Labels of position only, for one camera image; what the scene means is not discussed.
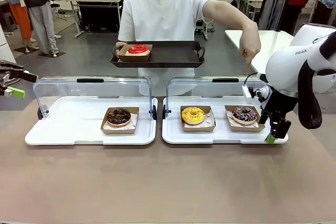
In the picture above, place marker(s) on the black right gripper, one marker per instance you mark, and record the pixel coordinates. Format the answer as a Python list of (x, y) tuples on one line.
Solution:
[(279, 104)]

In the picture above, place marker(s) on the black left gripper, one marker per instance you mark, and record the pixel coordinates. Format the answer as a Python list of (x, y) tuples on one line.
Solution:
[(4, 81)]

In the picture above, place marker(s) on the paper liner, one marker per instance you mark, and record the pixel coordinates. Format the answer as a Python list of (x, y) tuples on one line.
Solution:
[(231, 121), (127, 53), (133, 123), (210, 121)]

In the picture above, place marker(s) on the cardboard box of red donut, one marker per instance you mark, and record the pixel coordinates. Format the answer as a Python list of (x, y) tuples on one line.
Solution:
[(134, 58)]

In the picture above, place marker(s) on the dark brown serving tray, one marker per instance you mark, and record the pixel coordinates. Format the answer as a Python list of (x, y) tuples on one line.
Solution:
[(173, 53)]

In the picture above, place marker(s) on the red glazed donut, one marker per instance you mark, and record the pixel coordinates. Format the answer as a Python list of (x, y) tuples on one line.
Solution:
[(137, 49)]

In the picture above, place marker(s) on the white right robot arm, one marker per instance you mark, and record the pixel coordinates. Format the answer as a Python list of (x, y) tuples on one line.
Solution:
[(286, 61)]

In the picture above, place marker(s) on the person's left forearm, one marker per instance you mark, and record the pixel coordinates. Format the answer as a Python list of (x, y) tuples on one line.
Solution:
[(231, 14)]

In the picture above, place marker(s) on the cardboard box of purple donut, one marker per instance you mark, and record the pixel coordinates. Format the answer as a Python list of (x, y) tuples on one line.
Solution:
[(246, 129)]

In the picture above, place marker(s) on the chocolate sprinkled donut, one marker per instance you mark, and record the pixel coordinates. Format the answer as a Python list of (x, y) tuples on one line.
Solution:
[(118, 120), (244, 117)]

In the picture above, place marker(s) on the paper liner under purple donut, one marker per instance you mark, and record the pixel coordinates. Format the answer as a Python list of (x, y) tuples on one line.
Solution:
[(231, 121)]

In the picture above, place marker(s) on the paper liner under yellow donut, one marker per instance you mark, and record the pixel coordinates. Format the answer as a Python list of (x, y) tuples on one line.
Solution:
[(210, 121)]

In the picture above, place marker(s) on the cardboard box of yellow donut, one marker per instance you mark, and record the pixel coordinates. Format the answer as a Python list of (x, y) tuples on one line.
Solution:
[(197, 129)]

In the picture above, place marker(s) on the yellow sprinkled donut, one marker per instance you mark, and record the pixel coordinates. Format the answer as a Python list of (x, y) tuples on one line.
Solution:
[(187, 117)]

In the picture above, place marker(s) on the cardboard box of chocolate donut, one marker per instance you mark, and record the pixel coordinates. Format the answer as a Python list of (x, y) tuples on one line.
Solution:
[(118, 130)]

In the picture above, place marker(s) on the paper liner under chocolate donut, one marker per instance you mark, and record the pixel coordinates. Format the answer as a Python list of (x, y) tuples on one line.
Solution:
[(133, 123)]

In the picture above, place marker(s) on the person in white shirt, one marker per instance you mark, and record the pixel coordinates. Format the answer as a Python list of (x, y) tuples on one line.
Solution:
[(162, 11)]

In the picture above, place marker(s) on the person's left hand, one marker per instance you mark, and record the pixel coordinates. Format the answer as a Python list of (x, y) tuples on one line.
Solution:
[(250, 48)]

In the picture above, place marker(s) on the person's right hand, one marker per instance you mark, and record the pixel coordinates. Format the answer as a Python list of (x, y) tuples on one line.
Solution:
[(120, 46)]

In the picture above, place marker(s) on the white display tray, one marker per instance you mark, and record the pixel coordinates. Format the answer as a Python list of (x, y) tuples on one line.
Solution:
[(65, 129), (223, 137)]

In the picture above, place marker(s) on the bystander in orange skirt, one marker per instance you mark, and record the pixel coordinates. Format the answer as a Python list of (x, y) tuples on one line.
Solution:
[(19, 19)]

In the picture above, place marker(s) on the bystander in cream shawl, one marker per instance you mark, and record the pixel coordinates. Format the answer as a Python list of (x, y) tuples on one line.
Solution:
[(42, 22)]

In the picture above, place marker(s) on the clear display lid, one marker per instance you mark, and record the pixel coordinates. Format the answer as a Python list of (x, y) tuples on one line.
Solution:
[(210, 87), (92, 87)]

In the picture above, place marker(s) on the black clamp pole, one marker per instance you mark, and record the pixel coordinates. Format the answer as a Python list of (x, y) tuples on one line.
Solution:
[(277, 28)]

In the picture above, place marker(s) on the background table with black cabinet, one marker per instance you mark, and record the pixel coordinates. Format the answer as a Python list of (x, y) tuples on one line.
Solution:
[(97, 11)]

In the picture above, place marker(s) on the bystander in black apron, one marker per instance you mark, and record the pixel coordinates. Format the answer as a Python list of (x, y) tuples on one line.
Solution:
[(273, 11)]

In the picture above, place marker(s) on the background grey work table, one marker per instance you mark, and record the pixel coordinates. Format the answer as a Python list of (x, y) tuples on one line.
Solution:
[(246, 1)]

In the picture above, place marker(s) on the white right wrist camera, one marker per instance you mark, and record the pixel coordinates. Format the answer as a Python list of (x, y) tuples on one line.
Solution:
[(246, 94)]

